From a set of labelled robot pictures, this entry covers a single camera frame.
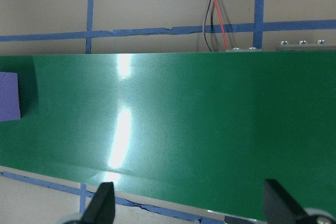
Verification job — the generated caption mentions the purple foam block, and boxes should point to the purple foam block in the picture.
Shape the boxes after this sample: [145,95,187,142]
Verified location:
[0,71,21,122]

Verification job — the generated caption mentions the green belt conveyor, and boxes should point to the green belt conveyor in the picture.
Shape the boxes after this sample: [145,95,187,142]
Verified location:
[0,39,336,224]

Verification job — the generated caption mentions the red and black wires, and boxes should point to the red and black wires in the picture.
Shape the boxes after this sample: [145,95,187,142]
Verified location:
[207,0,229,50]

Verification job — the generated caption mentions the thin black wire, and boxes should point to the thin black wire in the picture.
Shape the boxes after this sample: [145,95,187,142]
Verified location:
[202,0,218,51]

